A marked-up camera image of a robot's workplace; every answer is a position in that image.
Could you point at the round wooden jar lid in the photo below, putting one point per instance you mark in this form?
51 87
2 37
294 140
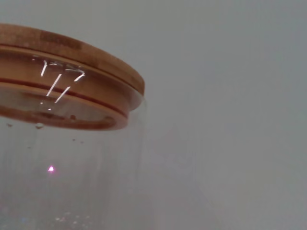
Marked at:
91 79

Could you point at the glass water dispenser jar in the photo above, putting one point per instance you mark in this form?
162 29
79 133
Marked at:
72 179

